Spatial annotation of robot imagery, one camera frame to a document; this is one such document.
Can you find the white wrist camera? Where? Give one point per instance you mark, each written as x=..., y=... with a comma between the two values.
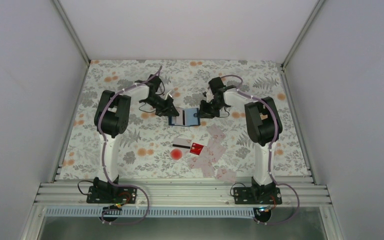
x=168, y=95
x=208, y=95

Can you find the floral card in middle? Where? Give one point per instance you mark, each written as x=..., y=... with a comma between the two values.
x=207, y=168

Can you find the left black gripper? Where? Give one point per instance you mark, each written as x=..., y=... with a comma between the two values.
x=165, y=111

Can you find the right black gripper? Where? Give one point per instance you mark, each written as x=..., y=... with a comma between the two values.
x=204, y=112

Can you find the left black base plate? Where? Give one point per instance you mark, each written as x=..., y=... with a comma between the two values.
x=121, y=195

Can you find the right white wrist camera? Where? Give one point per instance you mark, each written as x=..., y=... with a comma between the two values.
x=208, y=95

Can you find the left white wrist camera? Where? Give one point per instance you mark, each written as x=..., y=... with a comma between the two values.
x=168, y=95

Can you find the white card black stripe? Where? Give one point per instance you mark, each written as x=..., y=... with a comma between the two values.
x=180, y=120

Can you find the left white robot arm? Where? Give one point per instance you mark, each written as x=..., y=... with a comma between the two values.
x=112, y=119

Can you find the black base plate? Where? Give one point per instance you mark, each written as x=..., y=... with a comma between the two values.
x=121, y=195
x=257, y=196

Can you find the floral card near rail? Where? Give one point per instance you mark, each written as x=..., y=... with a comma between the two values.
x=226, y=175

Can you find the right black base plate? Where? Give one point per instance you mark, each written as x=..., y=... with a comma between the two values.
x=257, y=196

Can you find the grey slotted cable duct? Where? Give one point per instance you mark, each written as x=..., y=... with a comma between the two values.
x=153, y=212

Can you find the floral patterned table mat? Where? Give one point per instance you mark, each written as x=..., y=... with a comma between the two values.
x=159, y=147

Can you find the red credit card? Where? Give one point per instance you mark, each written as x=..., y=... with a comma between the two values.
x=196, y=148

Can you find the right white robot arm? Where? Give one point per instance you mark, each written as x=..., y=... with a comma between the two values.
x=263, y=128

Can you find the aluminium rail frame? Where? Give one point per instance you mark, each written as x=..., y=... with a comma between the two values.
x=197, y=192

